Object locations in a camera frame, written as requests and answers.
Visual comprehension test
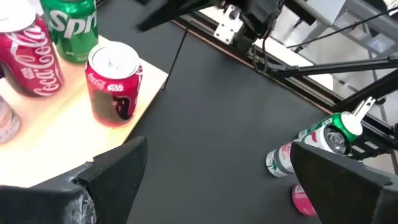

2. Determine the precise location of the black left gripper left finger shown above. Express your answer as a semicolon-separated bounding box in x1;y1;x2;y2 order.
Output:
0;136;149;224

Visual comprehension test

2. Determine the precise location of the tall silver energy drink can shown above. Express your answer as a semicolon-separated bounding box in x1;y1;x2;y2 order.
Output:
0;95;22;146
265;133;353;179

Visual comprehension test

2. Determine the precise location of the grey metal desk frame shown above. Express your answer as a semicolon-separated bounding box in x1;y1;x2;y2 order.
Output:
292;0;398;66

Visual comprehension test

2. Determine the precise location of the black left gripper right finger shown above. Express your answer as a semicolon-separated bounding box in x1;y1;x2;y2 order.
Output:
290;141;398;224

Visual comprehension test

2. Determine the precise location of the wooden shelf with black legs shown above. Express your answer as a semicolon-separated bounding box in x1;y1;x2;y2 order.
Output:
0;26;190;188

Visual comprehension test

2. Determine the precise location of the silver metal bracket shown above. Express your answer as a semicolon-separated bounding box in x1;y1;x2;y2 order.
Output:
352;95;377;121

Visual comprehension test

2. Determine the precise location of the pink and silver can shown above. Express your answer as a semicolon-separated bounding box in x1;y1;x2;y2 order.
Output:
291;183;318;217

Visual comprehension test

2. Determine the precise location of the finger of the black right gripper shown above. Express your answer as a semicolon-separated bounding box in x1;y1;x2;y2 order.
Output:
136;0;218;33

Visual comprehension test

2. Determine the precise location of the green Sprite can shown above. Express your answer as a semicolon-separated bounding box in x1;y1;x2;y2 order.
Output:
297;111;364;144
39;0;100;65

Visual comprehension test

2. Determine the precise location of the red Coca-Cola Star Wars can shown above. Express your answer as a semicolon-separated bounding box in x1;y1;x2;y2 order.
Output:
85;40;144;128

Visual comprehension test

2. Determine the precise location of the black table mat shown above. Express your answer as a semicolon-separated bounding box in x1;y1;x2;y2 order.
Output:
96;0;343;224

